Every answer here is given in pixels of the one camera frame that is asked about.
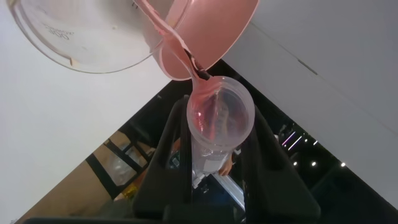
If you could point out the pink plastic bowl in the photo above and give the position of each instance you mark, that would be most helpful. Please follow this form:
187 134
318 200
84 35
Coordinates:
214 34

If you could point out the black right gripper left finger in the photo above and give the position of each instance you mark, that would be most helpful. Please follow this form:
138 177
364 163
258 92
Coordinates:
164 174

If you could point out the clear glass beaker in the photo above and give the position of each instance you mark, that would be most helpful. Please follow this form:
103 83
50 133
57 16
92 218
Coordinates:
93 40

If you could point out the test tube with red pigment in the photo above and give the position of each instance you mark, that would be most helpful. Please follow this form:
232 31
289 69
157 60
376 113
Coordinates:
220 118

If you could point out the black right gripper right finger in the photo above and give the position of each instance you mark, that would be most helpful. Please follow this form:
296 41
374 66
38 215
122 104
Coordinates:
273 186

